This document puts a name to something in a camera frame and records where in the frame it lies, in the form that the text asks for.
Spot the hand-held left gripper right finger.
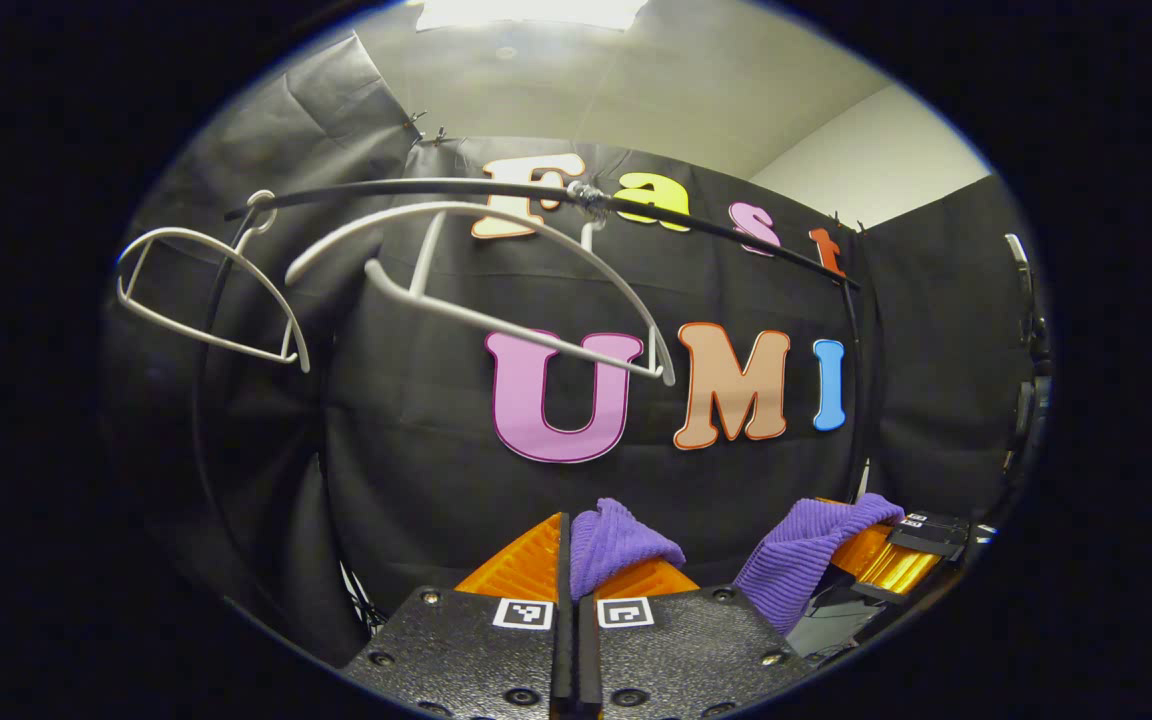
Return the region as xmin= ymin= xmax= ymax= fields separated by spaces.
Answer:
xmin=576 ymin=555 xmax=817 ymax=720

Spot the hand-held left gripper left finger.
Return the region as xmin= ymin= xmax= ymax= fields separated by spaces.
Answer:
xmin=341 ymin=512 xmax=575 ymax=720

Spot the purple jacket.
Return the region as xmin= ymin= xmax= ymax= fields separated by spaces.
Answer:
xmin=569 ymin=492 xmax=905 ymax=635

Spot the white plastic clothes hanger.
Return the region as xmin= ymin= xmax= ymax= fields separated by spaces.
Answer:
xmin=116 ymin=190 xmax=312 ymax=374
xmin=284 ymin=185 xmax=677 ymax=388

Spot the black clothes rack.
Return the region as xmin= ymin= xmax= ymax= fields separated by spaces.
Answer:
xmin=191 ymin=178 xmax=872 ymax=621

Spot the black backdrop cloth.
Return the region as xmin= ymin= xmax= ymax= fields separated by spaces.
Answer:
xmin=106 ymin=30 xmax=1042 ymax=666

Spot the ceiling light panel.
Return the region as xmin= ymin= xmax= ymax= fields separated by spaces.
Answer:
xmin=416 ymin=0 xmax=649 ymax=31

